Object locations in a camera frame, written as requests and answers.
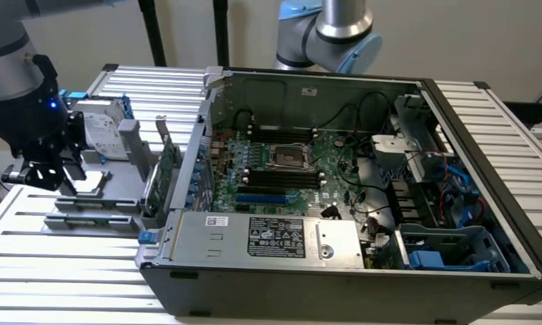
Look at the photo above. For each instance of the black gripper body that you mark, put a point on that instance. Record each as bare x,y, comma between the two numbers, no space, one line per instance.
24,125

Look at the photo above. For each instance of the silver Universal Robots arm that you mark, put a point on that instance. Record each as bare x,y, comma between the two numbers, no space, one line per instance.
4,61

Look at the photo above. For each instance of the green RAM stick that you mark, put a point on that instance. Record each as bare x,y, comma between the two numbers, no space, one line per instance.
88,220
96,204

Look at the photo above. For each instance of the blue expansion slot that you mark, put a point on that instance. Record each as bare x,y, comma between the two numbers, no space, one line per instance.
259,198

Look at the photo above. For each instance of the black RAM slot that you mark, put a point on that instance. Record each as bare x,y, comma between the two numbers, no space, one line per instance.
282,181
282,139
282,186
282,127
282,135
282,172
282,131
282,177

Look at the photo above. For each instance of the hard disk with blue carrier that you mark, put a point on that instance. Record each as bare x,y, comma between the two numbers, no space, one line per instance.
104,132

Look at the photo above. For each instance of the grey parts rack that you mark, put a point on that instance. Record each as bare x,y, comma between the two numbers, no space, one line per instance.
126,159

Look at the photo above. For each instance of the green graphics card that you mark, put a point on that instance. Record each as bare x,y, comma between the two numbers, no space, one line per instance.
164,169

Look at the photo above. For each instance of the blue case latch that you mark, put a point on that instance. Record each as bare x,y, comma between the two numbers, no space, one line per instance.
147,237

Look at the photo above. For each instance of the black stand pole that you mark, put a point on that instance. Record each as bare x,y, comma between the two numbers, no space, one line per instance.
222,34
154,34

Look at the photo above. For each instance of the silver power supply unit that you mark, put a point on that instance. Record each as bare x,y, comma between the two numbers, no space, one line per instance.
262,240

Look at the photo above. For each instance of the green motherboard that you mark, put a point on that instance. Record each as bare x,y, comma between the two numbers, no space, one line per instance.
334,189

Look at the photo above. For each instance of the black open PC case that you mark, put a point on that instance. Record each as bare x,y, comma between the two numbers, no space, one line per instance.
298,291

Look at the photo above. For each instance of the silver fan shroud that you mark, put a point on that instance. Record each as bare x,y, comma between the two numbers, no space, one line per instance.
389,145

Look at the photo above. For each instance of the grey metal disk bay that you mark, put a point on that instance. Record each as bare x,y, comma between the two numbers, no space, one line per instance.
415,135

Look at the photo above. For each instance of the blue-grey plastic drive cage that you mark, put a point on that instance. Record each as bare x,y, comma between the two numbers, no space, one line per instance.
452,243

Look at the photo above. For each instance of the CPU socket with metal frame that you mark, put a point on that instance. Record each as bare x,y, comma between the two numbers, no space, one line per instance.
286,156

